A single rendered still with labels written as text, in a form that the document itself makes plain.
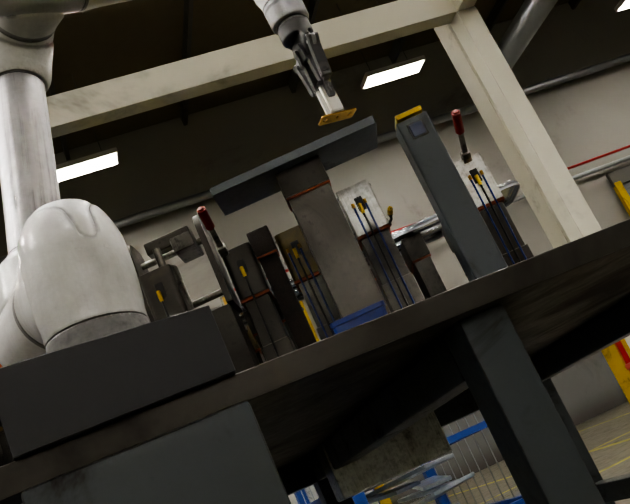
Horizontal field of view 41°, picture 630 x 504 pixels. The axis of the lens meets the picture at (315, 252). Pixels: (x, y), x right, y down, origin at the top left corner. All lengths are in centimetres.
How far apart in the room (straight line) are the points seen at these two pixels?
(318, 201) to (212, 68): 413
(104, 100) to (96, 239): 443
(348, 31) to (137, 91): 154
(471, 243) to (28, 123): 87
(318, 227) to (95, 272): 61
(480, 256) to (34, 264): 86
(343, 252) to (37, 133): 63
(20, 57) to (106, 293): 63
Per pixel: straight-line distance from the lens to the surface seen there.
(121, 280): 127
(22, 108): 168
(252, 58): 591
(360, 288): 170
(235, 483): 111
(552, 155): 610
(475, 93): 979
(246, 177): 175
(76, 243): 128
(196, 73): 581
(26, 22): 170
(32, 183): 159
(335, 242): 172
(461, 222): 174
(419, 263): 203
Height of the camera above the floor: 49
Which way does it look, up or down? 16 degrees up
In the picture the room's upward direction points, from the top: 25 degrees counter-clockwise
